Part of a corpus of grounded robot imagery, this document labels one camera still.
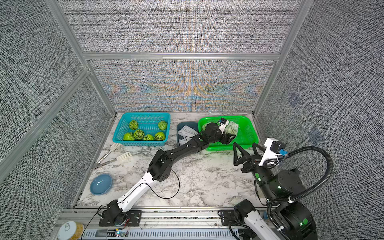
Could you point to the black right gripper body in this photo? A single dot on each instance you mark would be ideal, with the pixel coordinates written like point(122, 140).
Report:
point(256, 167)

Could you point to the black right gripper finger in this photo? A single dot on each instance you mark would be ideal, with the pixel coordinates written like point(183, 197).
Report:
point(258, 150)
point(240, 155)

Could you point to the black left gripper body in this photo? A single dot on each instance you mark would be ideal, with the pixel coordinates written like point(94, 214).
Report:
point(222, 139)

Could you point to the white foam net sleeve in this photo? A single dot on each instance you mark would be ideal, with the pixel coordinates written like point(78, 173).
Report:
point(204, 126)
point(232, 128)

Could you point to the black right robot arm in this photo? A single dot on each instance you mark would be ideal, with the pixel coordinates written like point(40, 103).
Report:
point(283, 191)

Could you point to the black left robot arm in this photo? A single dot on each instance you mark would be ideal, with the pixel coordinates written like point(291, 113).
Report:
point(116, 212)

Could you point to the white foam net pile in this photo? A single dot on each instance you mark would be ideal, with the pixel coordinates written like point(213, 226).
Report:
point(185, 134)

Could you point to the custard apple in teal basket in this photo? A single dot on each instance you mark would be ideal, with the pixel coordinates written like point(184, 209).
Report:
point(133, 125)

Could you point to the bright green plastic basket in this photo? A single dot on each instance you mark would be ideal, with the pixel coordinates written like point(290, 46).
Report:
point(246, 133)

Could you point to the grey-blue plastic tub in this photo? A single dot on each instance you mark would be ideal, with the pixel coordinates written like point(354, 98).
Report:
point(193, 125)

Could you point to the teal plastic basket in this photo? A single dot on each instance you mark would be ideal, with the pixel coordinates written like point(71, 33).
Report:
point(148, 122)

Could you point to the blue bowl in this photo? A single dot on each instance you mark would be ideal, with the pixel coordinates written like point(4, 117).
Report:
point(101, 184)

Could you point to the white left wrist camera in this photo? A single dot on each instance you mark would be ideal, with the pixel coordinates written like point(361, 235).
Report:
point(223, 123)

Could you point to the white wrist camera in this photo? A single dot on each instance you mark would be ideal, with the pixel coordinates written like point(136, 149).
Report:
point(223, 123)
point(274, 154)

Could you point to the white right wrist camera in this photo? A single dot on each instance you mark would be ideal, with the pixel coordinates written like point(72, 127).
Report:
point(274, 154)

